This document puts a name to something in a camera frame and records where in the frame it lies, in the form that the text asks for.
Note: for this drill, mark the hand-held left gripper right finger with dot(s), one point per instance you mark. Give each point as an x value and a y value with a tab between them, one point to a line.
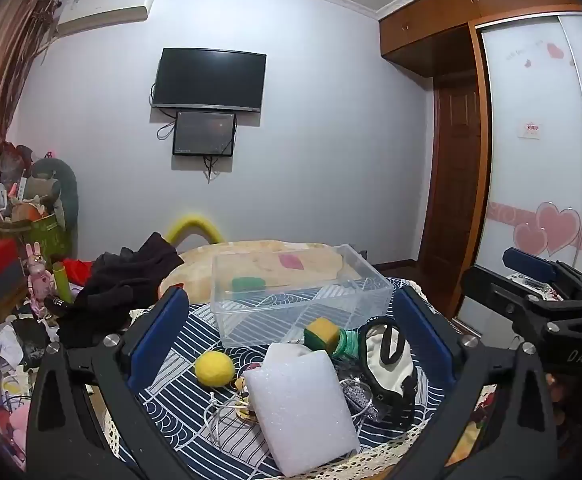
423	332

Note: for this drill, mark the yellow felt ball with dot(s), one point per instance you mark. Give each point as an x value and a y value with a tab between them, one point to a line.
214	368

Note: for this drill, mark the white air conditioner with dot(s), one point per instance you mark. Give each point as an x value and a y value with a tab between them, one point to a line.
103	10

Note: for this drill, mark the small black wall monitor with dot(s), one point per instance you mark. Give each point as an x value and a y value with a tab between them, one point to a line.
204	133

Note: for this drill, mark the clear plastic storage box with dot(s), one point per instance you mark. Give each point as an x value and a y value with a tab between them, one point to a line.
301	300

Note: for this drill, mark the pink bunny toy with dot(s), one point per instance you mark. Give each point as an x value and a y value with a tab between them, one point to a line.
38	275

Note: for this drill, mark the white foam block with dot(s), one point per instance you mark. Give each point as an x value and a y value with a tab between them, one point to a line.
298	405

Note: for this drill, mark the beige blanket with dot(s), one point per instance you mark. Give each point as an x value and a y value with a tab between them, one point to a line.
196	267

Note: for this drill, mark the wooden overhead cabinet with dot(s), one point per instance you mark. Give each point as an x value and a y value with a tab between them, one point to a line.
436	15

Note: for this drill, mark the black clothes pile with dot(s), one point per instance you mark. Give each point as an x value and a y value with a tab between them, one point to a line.
121	285

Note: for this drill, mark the green cardboard box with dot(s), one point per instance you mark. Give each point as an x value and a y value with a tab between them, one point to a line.
41	235

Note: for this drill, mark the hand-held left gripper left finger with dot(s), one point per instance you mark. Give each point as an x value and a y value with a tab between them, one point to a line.
158	332

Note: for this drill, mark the yellow and green sponge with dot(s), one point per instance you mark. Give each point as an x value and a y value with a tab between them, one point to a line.
322	334

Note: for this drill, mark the green cylinder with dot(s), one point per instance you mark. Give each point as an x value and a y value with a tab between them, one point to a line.
63	282

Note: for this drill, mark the green ribbed hair roller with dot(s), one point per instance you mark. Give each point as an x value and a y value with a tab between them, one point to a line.
350	345

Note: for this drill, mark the navy wave pattern tablecloth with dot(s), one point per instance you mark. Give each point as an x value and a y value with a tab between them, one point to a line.
198	330

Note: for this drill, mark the black wall television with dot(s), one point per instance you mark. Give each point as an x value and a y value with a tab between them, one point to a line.
210	78

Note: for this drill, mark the white heart print wardrobe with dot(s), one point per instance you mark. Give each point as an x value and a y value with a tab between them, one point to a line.
536	170

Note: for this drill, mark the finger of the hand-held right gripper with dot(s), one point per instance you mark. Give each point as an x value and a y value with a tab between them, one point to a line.
531	262
486	285

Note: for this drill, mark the grey plush toy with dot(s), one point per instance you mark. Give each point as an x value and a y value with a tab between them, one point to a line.
63	185

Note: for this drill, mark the yellow foam tube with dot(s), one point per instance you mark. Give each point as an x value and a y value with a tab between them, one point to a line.
191	222

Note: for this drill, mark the black and white bag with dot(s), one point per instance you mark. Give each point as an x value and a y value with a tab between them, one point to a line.
388	370

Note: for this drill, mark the brown wooden door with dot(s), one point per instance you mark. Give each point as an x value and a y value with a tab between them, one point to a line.
456	175

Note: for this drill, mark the red and white door sticker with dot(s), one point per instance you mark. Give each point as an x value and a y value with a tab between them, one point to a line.
530	130

